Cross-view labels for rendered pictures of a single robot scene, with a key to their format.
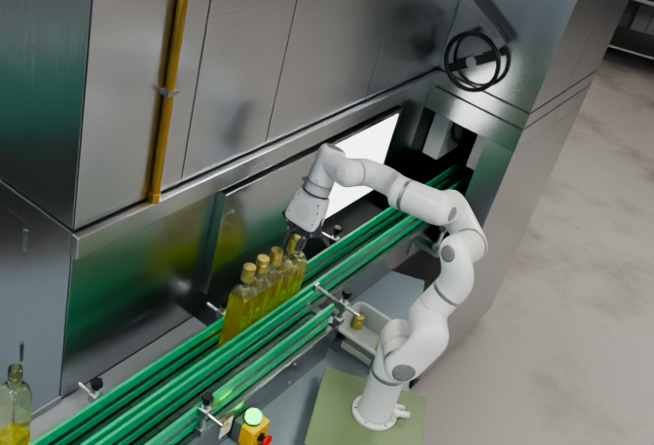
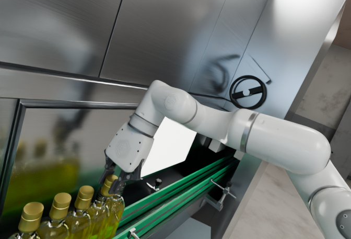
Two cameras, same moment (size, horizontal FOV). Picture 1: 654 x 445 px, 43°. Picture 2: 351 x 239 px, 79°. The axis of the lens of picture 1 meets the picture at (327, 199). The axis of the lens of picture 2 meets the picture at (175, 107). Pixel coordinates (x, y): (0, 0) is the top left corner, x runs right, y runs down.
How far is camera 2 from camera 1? 169 cm
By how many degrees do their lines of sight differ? 20
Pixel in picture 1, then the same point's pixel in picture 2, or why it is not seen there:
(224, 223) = (25, 148)
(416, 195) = (273, 126)
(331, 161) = (161, 91)
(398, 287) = (194, 231)
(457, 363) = not seen: outside the picture
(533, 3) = (286, 59)
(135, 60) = not seen: outside the picture
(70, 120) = not seen: outside the picture
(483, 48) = (252, 86)
